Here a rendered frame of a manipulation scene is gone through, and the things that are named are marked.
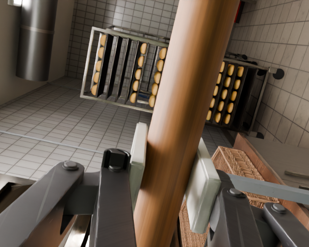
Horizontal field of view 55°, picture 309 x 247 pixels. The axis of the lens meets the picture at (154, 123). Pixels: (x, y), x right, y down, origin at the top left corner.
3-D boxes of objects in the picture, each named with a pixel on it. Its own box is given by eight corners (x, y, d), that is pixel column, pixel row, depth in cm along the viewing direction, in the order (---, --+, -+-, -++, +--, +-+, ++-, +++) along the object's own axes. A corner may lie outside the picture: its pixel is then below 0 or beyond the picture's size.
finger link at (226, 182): (224, 214, 12) (294, 230, 12) (206, 166, 17) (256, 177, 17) (214, 245, 13) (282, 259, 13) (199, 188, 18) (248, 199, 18)
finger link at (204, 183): (206, 178, 14) (222, 181, 14) (191, 133, 20) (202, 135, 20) (190, 233, 14) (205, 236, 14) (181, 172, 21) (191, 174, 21)
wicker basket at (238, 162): (245, 296, 132) (185, 285, 131) (220, 219, 186) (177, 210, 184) (284, 204, 118) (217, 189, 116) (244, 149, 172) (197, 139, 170)
